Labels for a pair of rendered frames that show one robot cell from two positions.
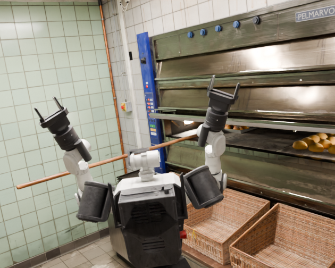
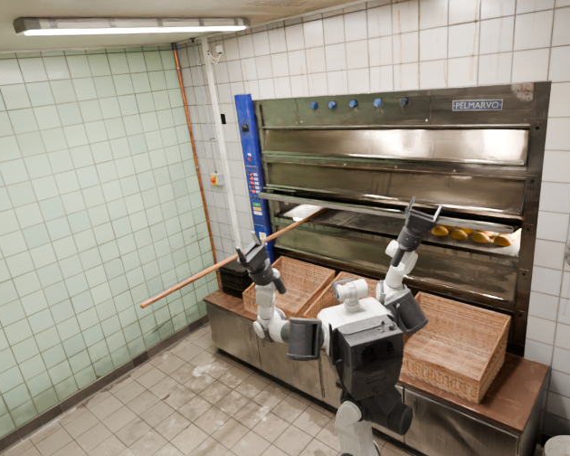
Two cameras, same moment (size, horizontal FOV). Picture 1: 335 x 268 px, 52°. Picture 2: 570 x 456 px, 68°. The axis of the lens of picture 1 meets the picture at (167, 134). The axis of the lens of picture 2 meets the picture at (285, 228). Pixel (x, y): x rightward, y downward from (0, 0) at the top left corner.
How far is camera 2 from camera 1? 76 cm
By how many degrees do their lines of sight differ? 15
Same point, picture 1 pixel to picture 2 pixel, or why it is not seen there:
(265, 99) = (410, 187)
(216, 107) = (415, 228)
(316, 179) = (462, 269)
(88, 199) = (300, 338)
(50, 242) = (137, 346)
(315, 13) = (476, 104)
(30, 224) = (112, 330)
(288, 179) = (432, 268)
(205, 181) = (412, 306)
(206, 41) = (336, 116)
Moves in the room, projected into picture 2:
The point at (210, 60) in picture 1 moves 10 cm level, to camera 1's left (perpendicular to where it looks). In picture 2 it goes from (340, 137) to (326, 139)
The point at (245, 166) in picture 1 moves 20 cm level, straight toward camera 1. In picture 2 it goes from (380, 253) to (388, 266)
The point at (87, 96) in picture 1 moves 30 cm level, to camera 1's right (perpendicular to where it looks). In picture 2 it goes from (166, 167) to (201, 162)
